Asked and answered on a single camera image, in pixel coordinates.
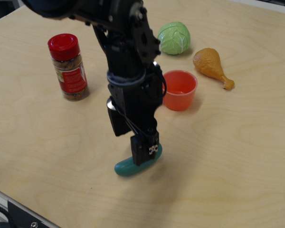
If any aluminium table frame rail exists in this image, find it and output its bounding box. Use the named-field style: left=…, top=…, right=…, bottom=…
left=0, top=192, right=18, bottom=228

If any green toy cucumber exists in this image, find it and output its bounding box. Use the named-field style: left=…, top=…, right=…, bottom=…
left=114, top=144, right=162, bottom=177

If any black corner bracket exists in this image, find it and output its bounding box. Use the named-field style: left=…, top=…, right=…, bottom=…
left=7, top=199, right=59, bottom=228

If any toy chicken drumstick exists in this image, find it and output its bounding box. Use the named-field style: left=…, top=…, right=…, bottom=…
left=193, top=48, right=235, bottom=90

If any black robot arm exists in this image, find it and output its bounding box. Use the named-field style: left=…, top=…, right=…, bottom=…
left=24, top=0, right=166, bottom=165

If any red lid spice jar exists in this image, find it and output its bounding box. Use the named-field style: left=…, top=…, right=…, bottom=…
left=47, top=33, right=89, bottom=101

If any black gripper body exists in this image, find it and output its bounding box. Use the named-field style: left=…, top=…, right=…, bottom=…
left=107, top=68, right=165, bottom=137

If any orange plastic cup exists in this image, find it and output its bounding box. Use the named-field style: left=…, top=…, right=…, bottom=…
left=163, top=70, right=198, bottom=111

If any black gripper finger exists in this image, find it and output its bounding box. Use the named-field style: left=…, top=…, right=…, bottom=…
left=106, top=96, right=131, bottom=136
left=131, top=132, right=160, bottom=166

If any green toy cabbage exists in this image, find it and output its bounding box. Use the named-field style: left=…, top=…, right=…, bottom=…
left=158, top=21, right=191, bottom=55

